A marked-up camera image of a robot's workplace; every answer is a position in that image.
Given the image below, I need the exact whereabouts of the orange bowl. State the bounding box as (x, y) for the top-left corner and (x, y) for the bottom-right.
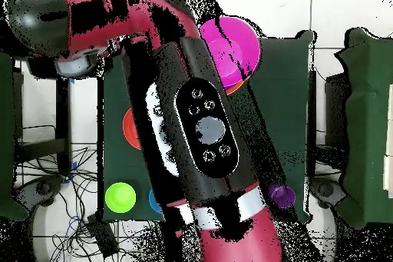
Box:
(225, 76), (251, 96)

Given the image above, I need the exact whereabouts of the pink bowl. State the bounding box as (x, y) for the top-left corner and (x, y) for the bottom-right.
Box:
(198, 15), (263, 88)

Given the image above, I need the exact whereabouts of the red-orange bowl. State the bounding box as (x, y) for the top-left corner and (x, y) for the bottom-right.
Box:
(121, 107), (143, 151)

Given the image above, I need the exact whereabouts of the small blue bowl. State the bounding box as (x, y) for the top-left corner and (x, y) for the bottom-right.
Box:
(148, 188), (163, 214)

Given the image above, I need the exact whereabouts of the dark green tablecloth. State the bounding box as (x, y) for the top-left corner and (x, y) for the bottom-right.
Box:
(97, 29), (315, 224)

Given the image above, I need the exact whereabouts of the purple cup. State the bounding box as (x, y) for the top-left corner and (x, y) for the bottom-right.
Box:
(269, 184), (297, 210)

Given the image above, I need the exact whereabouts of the black stand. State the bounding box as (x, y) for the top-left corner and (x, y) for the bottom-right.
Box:
(13, 71), (72, 177)
(307, 70), (349, 164)

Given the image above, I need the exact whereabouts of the black wheeled base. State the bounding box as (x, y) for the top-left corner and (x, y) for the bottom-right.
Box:
(309, 177), (348, 211)
(13, 175), (65, 211)

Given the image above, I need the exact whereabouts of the green cloth side table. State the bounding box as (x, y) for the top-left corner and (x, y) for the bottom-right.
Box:
(0, 51), (28, 221)
(335, 27), (393, 229)

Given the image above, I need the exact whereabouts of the white box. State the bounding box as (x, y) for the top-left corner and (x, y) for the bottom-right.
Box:
(383, 83), (393, 198)

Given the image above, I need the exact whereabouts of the tangle of floor cables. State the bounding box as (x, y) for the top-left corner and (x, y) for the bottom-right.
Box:
(15, 124), (167, 262)

